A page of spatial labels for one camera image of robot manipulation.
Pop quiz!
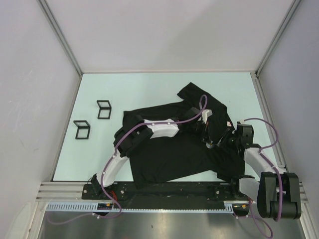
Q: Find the aluminium post left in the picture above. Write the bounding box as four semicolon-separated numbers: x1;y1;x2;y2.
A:
36;0;83;77

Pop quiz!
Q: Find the black t-shirt garment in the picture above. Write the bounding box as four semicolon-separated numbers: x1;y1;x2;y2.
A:
122;83;245;187

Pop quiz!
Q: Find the aluminium frame rail front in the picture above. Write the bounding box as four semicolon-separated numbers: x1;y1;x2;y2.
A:
36;181;87;200

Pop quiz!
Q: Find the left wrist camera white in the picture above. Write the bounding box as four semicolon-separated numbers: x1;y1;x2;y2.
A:
202;110;212;124

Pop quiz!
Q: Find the aluminium post right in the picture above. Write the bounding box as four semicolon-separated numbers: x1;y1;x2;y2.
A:
255;0;303;76

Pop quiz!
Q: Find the black frame box far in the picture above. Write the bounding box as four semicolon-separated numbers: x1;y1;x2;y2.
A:
97;100;112;120

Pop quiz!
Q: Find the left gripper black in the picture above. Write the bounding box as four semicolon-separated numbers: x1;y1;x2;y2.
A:
187;120;211;144

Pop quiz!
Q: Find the white slotted cable duct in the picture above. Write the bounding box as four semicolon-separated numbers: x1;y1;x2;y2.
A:
46;202;234;214

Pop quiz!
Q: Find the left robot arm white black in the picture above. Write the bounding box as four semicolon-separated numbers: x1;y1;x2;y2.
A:
91;107;212;199

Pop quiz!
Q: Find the aluminium post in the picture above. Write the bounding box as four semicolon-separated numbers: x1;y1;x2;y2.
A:
255;0;303;76
36;0;83;77

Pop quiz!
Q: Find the black frame box near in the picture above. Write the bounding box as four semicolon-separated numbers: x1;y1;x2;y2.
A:
73;120;91;140

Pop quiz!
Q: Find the black frame box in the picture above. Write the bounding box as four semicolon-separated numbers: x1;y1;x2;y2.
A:
73;120;91;140
97;100;112;120

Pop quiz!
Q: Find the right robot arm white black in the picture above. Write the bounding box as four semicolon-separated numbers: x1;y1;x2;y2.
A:
217;123;302;220

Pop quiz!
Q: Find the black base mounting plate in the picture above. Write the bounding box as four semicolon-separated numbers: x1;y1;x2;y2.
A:
82;181;248;201

